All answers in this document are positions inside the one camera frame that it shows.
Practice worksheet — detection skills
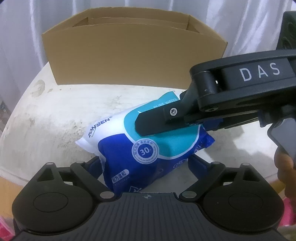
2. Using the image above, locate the person's right hand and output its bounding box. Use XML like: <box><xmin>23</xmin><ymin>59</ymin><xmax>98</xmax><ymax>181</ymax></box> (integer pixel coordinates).
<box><xmin>274</xmin><ymin>148</ymin><xmax>295</xmax><ymax>200</ymax></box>

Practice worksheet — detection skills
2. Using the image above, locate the brown cardboard box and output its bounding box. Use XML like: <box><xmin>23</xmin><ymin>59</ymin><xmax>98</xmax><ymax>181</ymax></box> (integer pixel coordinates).
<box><xmin>42</xmin><ymin>7</ymin><xmax>227</xmax><ymax>89</ymax></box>

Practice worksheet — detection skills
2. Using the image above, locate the blue wet wipes pack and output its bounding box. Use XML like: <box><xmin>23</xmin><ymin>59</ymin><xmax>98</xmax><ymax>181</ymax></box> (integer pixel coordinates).
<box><xmin>76</xmin><ymin>91</ymin><xmax>215</xmax><ymax>195</ymax></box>

